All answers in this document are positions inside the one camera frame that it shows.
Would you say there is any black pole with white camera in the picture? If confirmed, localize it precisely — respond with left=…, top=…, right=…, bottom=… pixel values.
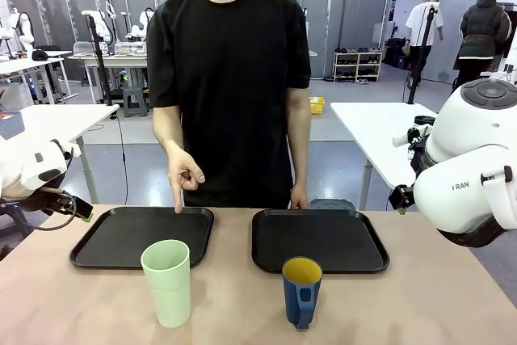
left=406, top=2, right=440, bottom=105

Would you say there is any person in black t-shirt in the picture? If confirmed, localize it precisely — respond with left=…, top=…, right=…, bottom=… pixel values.
left=145, top=0, right=312, bottom=208

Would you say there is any blue grey box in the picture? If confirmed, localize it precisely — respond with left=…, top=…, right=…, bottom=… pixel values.
left=0, top=110, right=26, bottom=139

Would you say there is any person's left hand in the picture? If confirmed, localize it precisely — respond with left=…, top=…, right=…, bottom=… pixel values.
left=290, top=185, right=310, bottom=211

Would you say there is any person's right forearm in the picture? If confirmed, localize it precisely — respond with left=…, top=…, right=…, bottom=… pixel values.
left=152, top=104, right=185, bottom=150

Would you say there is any person in white t-shirt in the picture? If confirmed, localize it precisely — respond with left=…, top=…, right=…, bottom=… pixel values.
left=405, top=0, right=444, bottom=88

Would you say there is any dark grey chair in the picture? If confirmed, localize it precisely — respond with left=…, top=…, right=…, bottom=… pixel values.
left=309, top=198, right=357, bottom=212

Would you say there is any black plastic tray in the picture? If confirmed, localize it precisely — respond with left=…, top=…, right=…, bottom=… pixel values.
left=251, top=208, right=391, bottom=275
left=68, top=206, right=215, bottom=271

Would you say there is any person's right hand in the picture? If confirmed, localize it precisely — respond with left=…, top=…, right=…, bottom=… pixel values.
left=166, top=145, right=207, bottom=215

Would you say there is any white background desk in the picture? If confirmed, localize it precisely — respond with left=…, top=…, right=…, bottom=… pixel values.
left=68, top=52, right=150, bottom=104
left=0, top=50, right=80, bottom=106

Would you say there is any person in dark puffer jacket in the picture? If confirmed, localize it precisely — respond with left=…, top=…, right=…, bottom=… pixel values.
left=452, top=0, right=513, bottom=83

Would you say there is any tall light green cup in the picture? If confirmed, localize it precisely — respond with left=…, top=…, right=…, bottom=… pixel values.
left=140, top=239, right=191, bottom=329

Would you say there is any white table grey leg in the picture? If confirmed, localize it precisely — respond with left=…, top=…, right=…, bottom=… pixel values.
left=330, top=101, right=439, bottom=211
left=0, top=103, right=121, bottom=204

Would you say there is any blue mug yellow inside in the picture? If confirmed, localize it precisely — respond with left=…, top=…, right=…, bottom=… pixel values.
left=281, top=256, right=324, bottom=330

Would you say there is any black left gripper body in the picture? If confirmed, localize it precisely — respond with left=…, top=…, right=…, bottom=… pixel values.
left=37, top=187, right=78, bottom=214

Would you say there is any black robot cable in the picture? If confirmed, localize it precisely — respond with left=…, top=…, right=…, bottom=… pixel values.
left=0, top=193, right=78, bottom=232

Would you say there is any black tripod pole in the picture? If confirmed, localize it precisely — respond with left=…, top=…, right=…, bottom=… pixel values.
left=80, top=11, right=116, bottom=107

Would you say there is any grey step stool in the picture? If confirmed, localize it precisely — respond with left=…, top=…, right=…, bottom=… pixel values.
left=122, top=86, right=149, bottom=119

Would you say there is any clear plastic box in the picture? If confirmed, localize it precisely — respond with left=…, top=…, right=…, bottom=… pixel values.
left=114, top=40, right=149, bottom=57

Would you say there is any wooden shoe rack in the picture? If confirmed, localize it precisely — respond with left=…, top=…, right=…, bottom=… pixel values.
left=333, top=50, right=384, bottom=82

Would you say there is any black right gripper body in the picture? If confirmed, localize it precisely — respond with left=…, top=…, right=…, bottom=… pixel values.
left=389, top=184, right=417, bottom=212

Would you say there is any person's left forearm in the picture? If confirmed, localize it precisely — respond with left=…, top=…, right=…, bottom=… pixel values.
left=286, top=86, right=312, bottom=191

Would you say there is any black bag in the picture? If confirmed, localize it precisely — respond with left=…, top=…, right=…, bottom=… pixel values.
left=383, top=37, right=411, bottom=68

